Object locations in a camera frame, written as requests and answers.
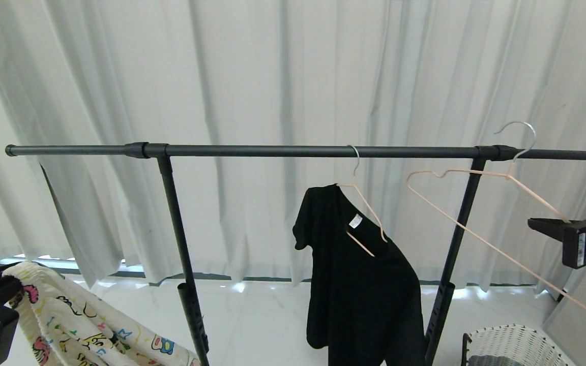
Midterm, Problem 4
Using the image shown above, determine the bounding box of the pink clothes hanger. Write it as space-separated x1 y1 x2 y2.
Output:
406 120 586 330
337 146 390 258

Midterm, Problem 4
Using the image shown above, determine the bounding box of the cream printed garment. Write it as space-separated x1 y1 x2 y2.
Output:
1 261 203 366

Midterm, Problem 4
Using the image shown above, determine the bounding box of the black t-shirt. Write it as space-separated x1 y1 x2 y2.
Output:
291 184 427 366

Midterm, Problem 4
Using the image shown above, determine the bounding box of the white laundry basket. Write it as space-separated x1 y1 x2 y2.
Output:
460 324 574 366

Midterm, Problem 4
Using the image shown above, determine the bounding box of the black clothes rack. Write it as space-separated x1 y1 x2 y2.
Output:
5 142 586 366

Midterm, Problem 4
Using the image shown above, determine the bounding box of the window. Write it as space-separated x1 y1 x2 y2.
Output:
0 253 545 286

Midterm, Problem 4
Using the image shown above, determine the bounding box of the white curtain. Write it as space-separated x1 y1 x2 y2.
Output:
0 0 586 298

